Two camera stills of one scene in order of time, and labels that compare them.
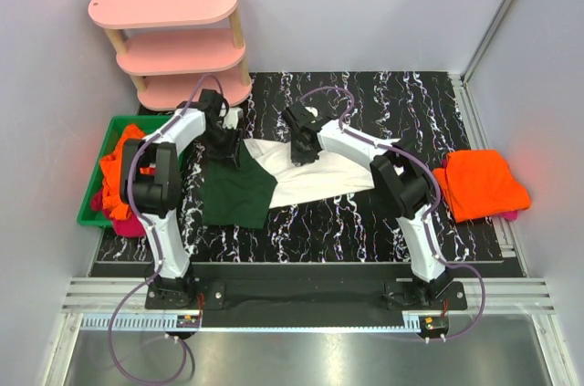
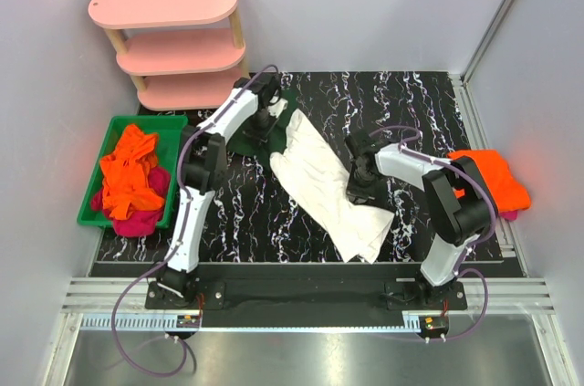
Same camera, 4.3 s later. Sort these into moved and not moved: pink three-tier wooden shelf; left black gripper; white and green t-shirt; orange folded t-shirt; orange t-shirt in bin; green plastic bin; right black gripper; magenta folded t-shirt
Moved: white and green t-shirt; left black gripper; right black gripper
Not moved: pink three-tier wooden shelf; orange folded t-shirt; orange t-shirt in bin; green plastic bin; magenta folded t-shirt
